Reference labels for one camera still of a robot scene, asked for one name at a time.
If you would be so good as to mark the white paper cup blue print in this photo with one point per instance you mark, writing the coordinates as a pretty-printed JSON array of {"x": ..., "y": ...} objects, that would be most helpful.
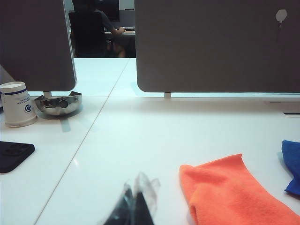
[{"x": 18, "y": 105}]

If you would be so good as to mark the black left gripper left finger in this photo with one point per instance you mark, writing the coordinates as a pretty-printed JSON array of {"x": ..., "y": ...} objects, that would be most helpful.
[{"x": 122, "y": 208}]

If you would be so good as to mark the narrow grey desk divider panel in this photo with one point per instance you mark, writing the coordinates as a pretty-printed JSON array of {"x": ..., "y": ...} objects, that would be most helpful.
[{"x": 35, "y": 47}]

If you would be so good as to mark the black office chair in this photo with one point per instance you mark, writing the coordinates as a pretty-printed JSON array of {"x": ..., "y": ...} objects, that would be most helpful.
[{"x": 86, "y": 32}]

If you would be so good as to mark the white hexagonal adhesive hook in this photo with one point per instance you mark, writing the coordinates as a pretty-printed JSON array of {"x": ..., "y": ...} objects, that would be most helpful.
[{"x": 281, "y": 15}]

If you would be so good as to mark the blue microfibre rag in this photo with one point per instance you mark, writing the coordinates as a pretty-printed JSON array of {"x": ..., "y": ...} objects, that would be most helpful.
[{"x": 291, "y": 164}]

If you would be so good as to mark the person in grey shirt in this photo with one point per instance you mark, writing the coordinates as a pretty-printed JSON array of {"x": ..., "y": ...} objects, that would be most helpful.
[{"x": 106, "y": 20}]

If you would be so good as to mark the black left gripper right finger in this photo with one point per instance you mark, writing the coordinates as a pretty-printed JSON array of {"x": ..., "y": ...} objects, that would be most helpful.
[{"x": 145, "y": 201}]

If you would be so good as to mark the wide grey desk divider panel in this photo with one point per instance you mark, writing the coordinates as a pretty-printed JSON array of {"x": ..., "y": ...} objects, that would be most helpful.
[{"x": 211, "y": 47}]

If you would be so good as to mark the orange microfibre rag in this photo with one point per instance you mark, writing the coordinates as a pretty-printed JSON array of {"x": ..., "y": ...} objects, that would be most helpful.
[{"x": 222, "y": 192}]

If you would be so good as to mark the stainless steel bowl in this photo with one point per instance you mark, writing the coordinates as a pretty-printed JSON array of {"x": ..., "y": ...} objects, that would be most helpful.
[{"x": 58, "y": 106}]

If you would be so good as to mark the white divider support foot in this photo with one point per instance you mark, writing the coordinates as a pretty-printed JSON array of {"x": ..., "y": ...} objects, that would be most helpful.
[
  {"x": 167, "y": 95},
  {"x": 48, "y": 94}
]

